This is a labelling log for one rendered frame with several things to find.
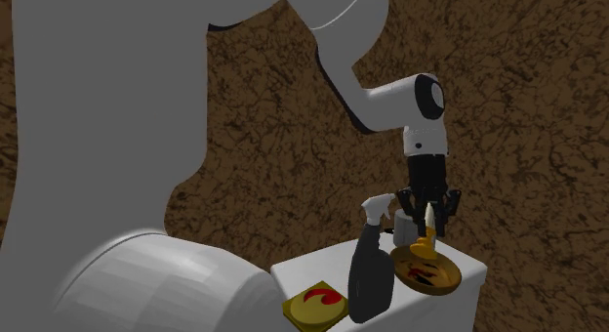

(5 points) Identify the brown bowl red black pattern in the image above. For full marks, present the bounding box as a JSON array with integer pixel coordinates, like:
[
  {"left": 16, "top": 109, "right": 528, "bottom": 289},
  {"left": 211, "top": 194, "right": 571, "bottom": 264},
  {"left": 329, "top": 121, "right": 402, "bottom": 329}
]
[{"left": 389, "top": 244, "right": 464, "bottom": 297}]

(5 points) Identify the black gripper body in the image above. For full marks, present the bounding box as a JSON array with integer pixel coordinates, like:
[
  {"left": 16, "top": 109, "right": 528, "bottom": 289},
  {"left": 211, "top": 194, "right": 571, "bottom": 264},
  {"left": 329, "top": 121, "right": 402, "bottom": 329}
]
[{"left": 407, "top": 153, "right": 449, "bottom": 203}]

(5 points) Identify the black spray bottle white trigger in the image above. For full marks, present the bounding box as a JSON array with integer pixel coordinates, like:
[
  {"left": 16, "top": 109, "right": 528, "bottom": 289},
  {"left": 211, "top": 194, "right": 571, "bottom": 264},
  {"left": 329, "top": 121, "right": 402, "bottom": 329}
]
[{"left": 347, "top": 192, "right": 397, "bottom": 324}]

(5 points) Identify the yellow square box red swirl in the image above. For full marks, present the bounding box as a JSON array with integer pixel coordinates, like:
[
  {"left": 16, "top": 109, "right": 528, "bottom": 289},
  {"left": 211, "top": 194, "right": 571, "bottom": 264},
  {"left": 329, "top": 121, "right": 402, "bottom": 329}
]
[{"left": 281, "top": 280, "right": 350, "bottom": 332}]

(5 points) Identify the yellow candle holder white candle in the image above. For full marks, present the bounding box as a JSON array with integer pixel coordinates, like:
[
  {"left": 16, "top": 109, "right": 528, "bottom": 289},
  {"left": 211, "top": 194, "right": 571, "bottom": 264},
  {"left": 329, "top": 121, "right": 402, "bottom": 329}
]
[{"left": 409, "top": 202, "right": 439, "bottom": 262}]

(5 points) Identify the white toilet tank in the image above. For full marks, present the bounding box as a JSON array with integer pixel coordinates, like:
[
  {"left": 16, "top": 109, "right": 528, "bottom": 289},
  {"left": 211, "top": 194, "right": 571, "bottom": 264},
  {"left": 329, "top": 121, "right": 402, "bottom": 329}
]
[{"left": 270, "top": 234, "right": 489, "bottom": 332}]

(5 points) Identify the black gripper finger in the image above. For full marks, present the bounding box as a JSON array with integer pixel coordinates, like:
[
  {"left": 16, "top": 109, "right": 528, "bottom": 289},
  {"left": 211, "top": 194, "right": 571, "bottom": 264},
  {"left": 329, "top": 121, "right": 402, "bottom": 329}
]
[
  {"left": 396, "top": 187, "right": 427, "bottom": 237},
  {"left": 431, "top": 188, "right": 463, "bottom": 239}
]

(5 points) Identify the grey cylinder cup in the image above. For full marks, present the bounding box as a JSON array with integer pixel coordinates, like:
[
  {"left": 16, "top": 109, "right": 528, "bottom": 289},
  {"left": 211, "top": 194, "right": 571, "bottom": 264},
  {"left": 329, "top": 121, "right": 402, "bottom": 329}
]
[{"left": 392, "top": 208, "right": 421, "bottom": 249}]

